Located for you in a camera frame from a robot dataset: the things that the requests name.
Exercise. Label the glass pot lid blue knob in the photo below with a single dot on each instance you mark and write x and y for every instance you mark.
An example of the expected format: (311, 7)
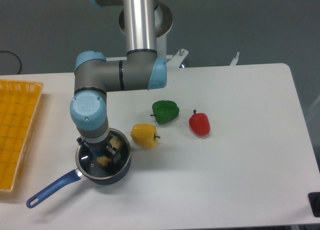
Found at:
(87, 164)

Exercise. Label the yellow bell pepper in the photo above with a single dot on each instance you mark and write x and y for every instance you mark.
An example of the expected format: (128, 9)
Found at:
(145, 135)

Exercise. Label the white table clamp bracket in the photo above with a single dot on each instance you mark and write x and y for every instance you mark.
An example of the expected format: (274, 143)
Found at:
(235, 60)

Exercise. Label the toy bread loaf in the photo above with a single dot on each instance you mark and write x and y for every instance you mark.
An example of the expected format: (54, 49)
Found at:
(105, 161)

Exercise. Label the green bell pepper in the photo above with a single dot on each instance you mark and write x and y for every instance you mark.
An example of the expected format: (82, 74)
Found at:
(165, 111)

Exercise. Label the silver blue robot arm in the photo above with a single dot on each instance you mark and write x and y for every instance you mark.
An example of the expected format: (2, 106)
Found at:
(95, 76)

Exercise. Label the black corner device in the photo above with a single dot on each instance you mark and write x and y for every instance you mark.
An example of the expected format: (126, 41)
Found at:
(314, 199)

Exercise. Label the dark saucepan blue handle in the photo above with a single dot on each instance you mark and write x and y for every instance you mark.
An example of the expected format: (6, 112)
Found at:
(61, 182)

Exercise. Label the yellow plastic basket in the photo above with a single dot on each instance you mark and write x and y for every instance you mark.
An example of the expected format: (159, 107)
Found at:
(18, 105)

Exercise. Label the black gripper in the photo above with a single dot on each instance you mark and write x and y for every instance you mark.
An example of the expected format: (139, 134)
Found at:
(101, 146)

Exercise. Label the red bell pepper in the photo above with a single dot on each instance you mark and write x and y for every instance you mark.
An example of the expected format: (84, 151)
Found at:
(199, 123)

